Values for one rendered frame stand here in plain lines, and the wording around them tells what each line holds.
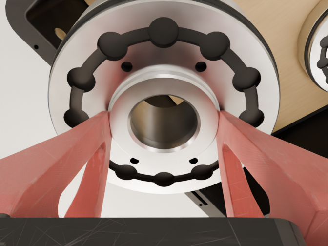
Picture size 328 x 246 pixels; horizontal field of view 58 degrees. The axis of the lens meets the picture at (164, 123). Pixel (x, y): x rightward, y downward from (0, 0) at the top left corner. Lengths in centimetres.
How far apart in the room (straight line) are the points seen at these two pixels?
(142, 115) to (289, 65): 22
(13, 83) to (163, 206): 38
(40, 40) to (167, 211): 51
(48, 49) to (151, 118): 11
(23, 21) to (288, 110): 28
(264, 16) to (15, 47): 37
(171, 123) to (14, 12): 14
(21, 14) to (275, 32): 23
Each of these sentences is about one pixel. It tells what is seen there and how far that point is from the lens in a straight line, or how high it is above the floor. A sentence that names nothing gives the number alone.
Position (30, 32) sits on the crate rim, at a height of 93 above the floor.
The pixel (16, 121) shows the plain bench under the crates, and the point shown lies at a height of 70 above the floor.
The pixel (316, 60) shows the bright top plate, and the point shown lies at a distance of 31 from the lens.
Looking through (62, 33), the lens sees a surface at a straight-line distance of 25.
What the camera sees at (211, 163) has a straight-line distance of 15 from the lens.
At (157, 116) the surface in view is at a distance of 16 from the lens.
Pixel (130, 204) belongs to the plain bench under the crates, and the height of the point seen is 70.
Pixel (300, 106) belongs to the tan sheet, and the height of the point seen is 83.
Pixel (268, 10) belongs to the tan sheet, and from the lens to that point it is 32.
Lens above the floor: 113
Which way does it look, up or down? 56 degrees down
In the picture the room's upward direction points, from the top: 172 degrees counter-clockwise
